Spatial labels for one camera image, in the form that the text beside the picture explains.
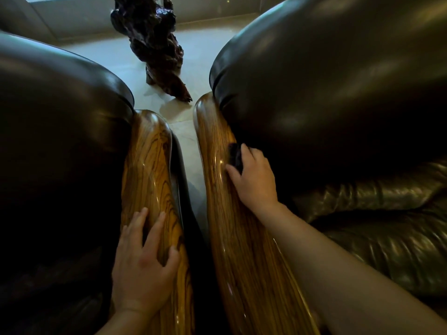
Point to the person's left hand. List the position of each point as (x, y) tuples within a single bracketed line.
[(138, 272)]

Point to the person's right hand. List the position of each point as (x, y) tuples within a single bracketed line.
[(256, 184)]

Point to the person's left middle finger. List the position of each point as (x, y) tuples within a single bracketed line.
[(137, 223)]

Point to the person's left thumb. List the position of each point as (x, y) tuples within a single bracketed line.
[(172, 259)]

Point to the person's right thumb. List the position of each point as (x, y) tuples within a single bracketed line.
[(233, 173)]

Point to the black cleaning cloth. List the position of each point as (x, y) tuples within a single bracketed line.
[(236, 156)]

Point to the person's left forearm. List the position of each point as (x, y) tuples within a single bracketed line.
[(122, 322)]

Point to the person's right forearm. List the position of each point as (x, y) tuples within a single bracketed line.
[(335, 272)]

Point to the glossy striped wooden sofa armrest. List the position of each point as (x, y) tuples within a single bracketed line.
[(150, 170), (241, 247)]

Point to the dark brown leather sofa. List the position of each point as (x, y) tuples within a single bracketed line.
[(331, 83), (59, 170)]

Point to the dark carved root sculpture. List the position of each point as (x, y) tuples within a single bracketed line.
[(153, 38)]

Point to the wrinkled dark leather seat cushion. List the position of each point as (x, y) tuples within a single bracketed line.
[(391, 223)]

